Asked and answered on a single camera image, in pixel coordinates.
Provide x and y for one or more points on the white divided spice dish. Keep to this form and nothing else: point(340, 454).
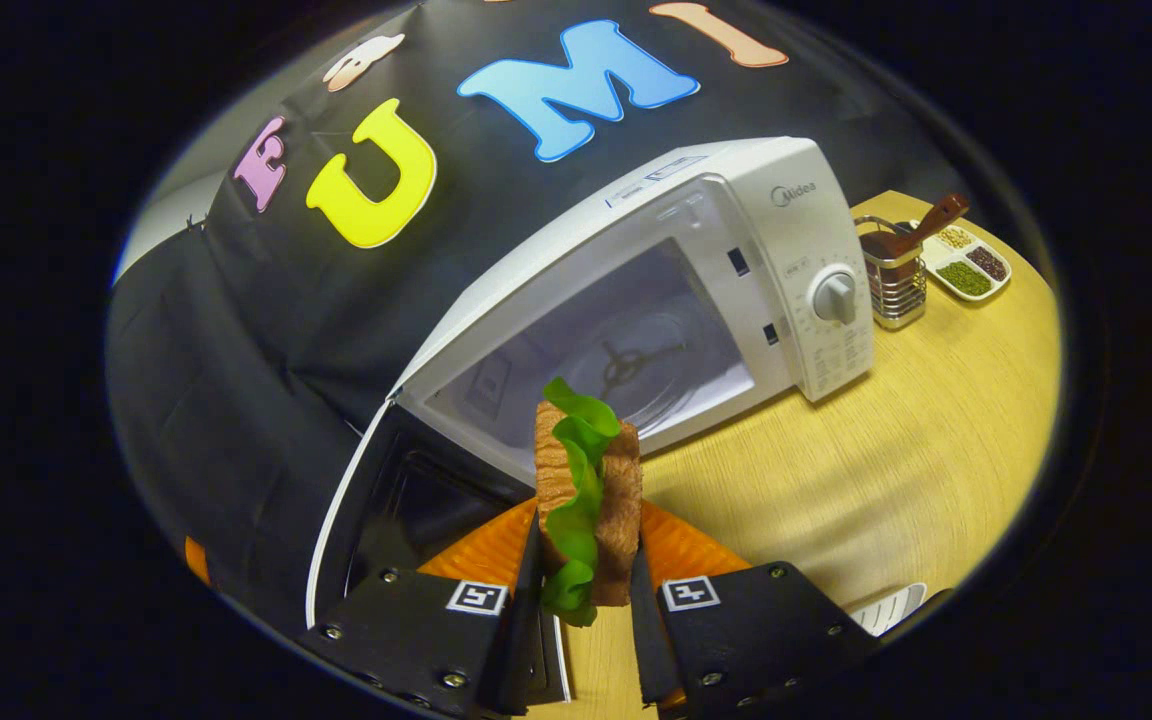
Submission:
point(971, 270)

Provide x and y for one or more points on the brown wooden spoon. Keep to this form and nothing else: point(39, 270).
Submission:
point(936, 220)

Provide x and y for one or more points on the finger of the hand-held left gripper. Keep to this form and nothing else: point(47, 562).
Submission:
point(198, 560)

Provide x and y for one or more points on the white microwave oven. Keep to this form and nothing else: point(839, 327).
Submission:
point(786, 240)

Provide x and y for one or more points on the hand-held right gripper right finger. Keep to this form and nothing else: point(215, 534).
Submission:
point(648, 650)

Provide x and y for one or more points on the black backdrop cloth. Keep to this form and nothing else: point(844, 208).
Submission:
point(266, 330)

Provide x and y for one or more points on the lettuce bread sandwich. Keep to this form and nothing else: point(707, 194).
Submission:
point(616, 500)

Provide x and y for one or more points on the small white plastic tray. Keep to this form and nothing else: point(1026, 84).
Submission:
point(886, 610)

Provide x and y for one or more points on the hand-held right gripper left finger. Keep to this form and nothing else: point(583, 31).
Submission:
point(516, 650)

